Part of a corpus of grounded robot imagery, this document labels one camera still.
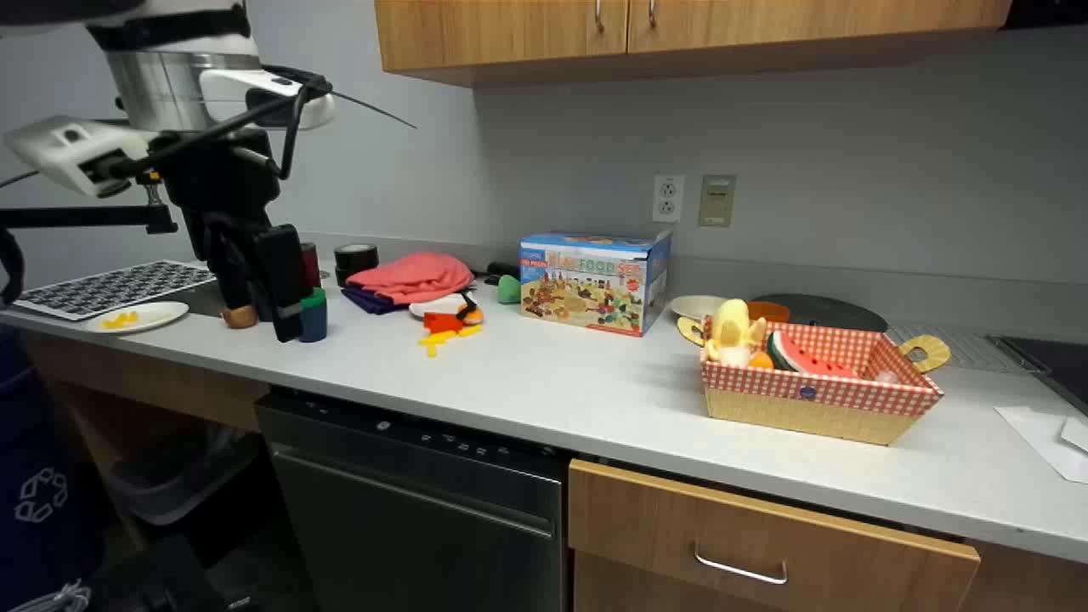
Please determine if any wooden basket of fruit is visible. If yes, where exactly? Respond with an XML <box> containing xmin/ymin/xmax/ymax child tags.
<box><xmin>697</xmin><ymin>321</ymin><xmax>946</xmax><ymax>449</ymax></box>

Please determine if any dark blue cloth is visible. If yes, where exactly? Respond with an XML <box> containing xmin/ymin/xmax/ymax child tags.
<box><xmin>341</xmin><ymin>281</ymin><xmax>401</xmax><ymax>321</ymax></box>

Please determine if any dark round pan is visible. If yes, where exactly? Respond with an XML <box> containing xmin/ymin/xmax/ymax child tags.
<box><xmin>750</xmin><ymin>290</ymin><xmax>889</xmax><ymax>337</ymax></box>

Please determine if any red cloth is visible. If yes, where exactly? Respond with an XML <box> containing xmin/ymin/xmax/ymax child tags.
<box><xmin>343</xmin><ymin>249</ymin><xmax>476</xmax><ymax>311</ymax></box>

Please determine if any white drawer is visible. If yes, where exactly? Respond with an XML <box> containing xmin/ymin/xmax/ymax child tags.
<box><xmin>564</xmin><ymin>457</ymin><xmax>987</xmax><ymax>612</ymax></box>

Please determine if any small patterned bowl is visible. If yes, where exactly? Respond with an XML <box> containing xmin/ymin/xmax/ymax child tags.
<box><xmin>664</xmin><ymin>292</ymin><xmax>728</xmax><ymax>326</ymax></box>

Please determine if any black dishwasher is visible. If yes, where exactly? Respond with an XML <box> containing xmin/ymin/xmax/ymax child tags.
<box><xmin>256</xmin><ymin>386</ymin><xmax>570</xmax><ymax>612</ymax></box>

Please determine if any yellow toy fruit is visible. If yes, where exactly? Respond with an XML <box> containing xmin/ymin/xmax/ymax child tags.
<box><xmin>708</xmin><ymin>296</ymin><xmax>768</xmax><ymax>369</ymax></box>

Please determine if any black cooktop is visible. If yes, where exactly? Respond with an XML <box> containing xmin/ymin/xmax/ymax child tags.
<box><xmin>987</xmin><ymin>334</ymin><xmax>1088</xmax><ymax>418</ymax></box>

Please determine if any white plate with yellow food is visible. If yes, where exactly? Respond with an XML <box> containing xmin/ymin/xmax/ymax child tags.
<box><xmin>85</xmin><ymin>299</ymin><xmax>193</xmax><ymax>337</ymax></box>

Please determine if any beige switch plate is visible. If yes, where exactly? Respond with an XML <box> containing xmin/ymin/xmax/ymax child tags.
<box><xmin>697</xmin><ymin>171</ymin><xmax>738</xmax><ymax>231</ymax></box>

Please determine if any red fries container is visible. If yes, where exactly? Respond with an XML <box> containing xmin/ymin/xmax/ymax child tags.
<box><xmin>419</xmin><ymin>311</ymin><xmax>469</xmax><ymax>337</ymax></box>

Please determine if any grey bin under counter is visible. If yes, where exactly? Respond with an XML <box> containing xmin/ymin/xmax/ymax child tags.
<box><xmin>105</xmin><ymin>430</ymin><xmax>270</xmax><ymax>532</ymax></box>

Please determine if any blue recycling bin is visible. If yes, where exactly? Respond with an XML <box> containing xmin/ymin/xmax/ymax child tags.
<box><xmin>0</xmin><ymin>326</ymin><xmax>107</xmax><ymax>612</ymax></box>

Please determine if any toy watermelon slice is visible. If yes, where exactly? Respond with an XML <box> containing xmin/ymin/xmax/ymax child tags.
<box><xmin>765</xmin><ymin>331</ymin><xmax>860</xmax><ymax>380</ymax></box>

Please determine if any wooden wall cabinet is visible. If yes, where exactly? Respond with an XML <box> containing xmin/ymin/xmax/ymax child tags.
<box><xmin>369</xmin><ymin>0</ymin><xmax>1016</xmax><ymax>87</ymax></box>

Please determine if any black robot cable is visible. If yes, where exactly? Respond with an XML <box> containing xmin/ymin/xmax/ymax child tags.
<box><xmin>105</xmin><ymin>71</ymin><xmax>337</xmax><ymax>187</ymax></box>

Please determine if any black camera stand bar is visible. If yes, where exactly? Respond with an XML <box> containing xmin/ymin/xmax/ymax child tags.
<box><xmin>0</xmin><ymin>199</ymin><xmax>181</xmax><ymax>237</ymax></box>

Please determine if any white paper sheet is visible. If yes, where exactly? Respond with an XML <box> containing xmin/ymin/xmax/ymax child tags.
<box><xmin>997</xmin><ymin>403</ymin><xmax>1088</xmax><ymax>491</ymax></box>

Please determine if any yellow toy fry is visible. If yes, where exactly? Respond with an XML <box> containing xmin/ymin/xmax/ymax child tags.
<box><xmin>421</xmin><ymin>324</ymin><xmax>487</xmax><ymax>358</ymax></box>

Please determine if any white wall outlet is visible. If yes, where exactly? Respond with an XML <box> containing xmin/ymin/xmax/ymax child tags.
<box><xmin>650</xmin><ymin>171</ymin><xmax>687</xmax><ymax>224</ymax></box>

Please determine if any green and blue block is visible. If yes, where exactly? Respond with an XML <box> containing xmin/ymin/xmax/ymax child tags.
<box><xmin>296</xmin><ymin>287</ymin><xmax>332</xmax><ymax>346</ymax></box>

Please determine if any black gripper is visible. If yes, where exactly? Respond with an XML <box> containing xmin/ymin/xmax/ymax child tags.
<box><xmin>150</xmin><ymin>126</ymin><xmax>309</xmax><ymax>346</ymax></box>

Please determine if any blue toy food box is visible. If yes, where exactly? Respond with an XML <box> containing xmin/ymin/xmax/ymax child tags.
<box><xmin>517</xmin><ymin>229</ymin><xmax>672</xmax><ymax>339</ymax></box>

